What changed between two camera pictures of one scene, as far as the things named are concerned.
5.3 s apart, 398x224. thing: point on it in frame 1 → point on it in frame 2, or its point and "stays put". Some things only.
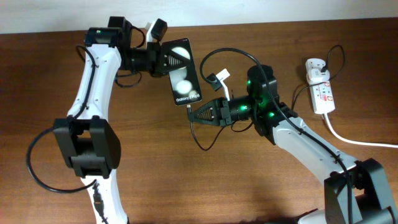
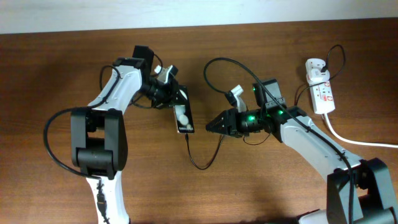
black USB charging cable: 217,136 → 298,95
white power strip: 322,96 stays put
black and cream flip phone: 184,79 → 183,112
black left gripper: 157,60 → 170,97
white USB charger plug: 316,76 stays put
